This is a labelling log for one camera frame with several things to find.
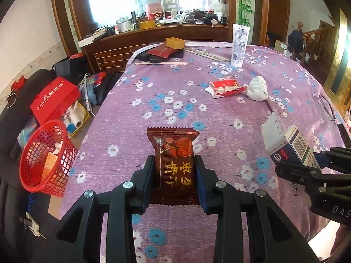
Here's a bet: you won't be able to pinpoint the red plastic basket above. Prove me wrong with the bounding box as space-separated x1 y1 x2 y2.
19 119 79 198

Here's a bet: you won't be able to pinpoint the brown snack packet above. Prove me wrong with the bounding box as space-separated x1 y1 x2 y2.
146 127 201 206

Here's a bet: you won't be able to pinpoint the wooden chopstick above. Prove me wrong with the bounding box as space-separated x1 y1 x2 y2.
134 62 188 66

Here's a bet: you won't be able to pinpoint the yellow plastic box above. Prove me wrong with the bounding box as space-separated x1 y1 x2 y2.
165 37 186 50

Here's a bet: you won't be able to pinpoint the white and blue medicine box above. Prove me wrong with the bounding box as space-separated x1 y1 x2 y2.
260 110 321 170

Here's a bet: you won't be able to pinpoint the dark shopping bag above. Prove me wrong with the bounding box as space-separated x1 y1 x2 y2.
53 56 88 80

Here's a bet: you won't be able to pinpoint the cardboard box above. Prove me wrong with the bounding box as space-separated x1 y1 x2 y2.
274 40 291 58

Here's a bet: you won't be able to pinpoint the red gift box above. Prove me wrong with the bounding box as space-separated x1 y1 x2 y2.
30 77 81 125

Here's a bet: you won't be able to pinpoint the white lotion tube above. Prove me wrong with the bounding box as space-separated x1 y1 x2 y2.
230 23 251 68

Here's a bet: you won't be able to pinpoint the measuring tape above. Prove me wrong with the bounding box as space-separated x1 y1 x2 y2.
82 73 93 116

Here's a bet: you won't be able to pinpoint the yellow plastic crate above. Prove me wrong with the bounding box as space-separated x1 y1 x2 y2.
64 101 92 139

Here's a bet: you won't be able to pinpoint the orange carton box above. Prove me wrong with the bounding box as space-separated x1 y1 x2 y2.
43 153 60 183

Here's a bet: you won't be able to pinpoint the wooden stair railing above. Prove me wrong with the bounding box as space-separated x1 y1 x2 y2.
300 19 340 70

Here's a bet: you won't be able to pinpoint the crumpled white tissue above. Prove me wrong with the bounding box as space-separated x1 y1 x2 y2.
246 75 269 102

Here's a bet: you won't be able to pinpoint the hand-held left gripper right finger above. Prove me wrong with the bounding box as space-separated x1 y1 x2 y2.
194 155 313 263

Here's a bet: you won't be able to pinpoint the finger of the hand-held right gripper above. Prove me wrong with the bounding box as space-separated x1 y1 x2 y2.
313 146 351 174
275 160 351 198

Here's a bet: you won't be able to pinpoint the wooden door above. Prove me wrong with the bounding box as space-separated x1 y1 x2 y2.
267 0 291 47

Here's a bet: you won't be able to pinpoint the person's right hand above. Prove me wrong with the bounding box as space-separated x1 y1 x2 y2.
330 223 351 261

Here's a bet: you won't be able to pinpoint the pale sticks bundle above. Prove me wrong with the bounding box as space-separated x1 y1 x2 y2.
186 48 231 62

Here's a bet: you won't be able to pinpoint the purple floral tablecloth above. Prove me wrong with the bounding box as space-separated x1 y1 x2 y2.
59 42 346 263

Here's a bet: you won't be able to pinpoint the red printed box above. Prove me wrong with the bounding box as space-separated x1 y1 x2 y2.
145 3 164 20

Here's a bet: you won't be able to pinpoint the eyeglasses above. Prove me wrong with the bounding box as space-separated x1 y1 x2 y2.
318 94 336 121

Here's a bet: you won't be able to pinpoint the green bamboo wall decal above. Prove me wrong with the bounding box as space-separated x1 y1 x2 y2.
236 0 254 30

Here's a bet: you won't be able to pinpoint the crumpled red cigarette pack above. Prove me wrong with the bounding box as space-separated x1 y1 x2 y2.
205 79 248 99

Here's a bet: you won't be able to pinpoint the black sofa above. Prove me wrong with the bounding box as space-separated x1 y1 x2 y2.
0 68 91 263

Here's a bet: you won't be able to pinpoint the silver metal pot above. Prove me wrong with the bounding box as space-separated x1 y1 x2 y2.
116 18 135 32

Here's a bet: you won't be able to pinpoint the red knot ornament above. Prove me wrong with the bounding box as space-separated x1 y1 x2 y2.
9 76 27 108

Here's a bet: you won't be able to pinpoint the dark red pouch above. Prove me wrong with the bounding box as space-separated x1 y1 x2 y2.
146 46 176 59

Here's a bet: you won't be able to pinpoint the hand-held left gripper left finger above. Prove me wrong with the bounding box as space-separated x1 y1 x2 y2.
36 155 155 263

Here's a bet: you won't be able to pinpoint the dark jacket on post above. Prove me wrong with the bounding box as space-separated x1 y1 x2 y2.
287 22 305 61

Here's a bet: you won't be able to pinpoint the wooden counter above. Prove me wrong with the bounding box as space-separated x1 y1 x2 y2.
78 23 231 73

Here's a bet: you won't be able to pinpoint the red and blue printed bag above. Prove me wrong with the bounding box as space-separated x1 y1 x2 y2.
88 71 109 88

